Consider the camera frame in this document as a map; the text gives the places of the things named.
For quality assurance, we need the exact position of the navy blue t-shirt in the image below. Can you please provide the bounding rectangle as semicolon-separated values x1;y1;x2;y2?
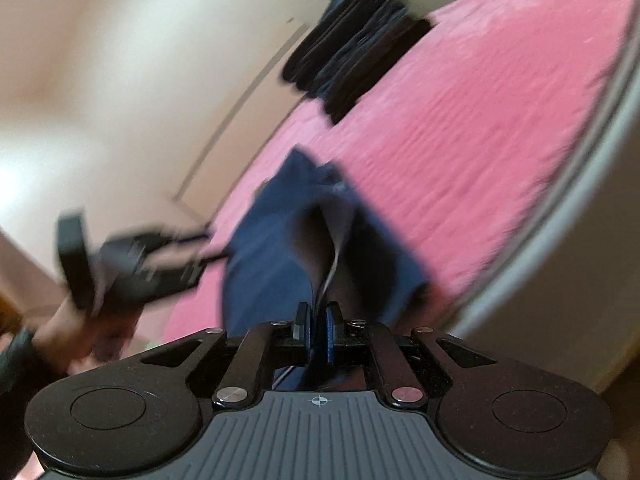
222;148;430;337

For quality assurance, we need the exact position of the folded dark clothes stack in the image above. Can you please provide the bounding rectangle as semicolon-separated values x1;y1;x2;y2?
281;0;434;125

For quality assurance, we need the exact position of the person's left hand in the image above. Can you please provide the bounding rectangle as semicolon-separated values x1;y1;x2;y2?
32;299;141;374

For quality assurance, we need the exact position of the pink bed blanket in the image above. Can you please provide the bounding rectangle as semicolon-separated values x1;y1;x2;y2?
159;0;640;346

